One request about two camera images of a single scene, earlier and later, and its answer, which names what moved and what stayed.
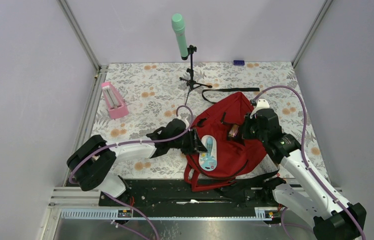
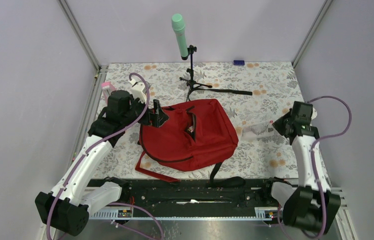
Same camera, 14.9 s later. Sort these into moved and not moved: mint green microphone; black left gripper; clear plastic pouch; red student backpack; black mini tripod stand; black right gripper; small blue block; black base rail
Moved: black right gripper; clear plastic pouch; black left gripper; red student backpack
Not moved: black mini tripod stand; black base rail; mint green microphone; small blue block
